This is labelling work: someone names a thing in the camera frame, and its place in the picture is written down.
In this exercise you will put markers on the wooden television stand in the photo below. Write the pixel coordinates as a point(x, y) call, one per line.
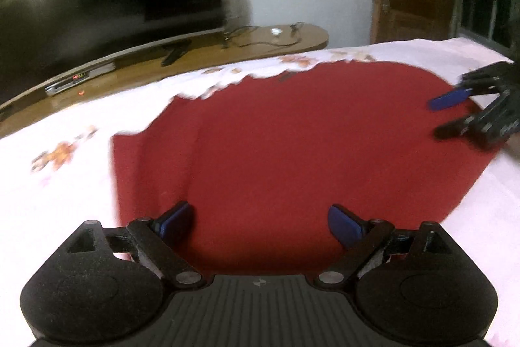
point(211, 58)

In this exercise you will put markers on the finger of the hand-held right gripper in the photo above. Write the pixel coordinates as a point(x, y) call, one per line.
point(475, 125)
point(449, 100)

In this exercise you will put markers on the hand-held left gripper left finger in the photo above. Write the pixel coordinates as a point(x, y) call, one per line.
point(176, 219)

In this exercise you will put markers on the silver set-top box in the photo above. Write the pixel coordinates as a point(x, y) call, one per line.
point(79, 80)

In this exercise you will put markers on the red knitted sweater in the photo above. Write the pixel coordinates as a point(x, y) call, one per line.
point(284, 152)

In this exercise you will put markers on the floral white bedsheet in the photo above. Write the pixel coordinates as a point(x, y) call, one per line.
point(61, 200)

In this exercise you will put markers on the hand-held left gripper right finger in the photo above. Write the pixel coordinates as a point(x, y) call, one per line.
point(343, 223)

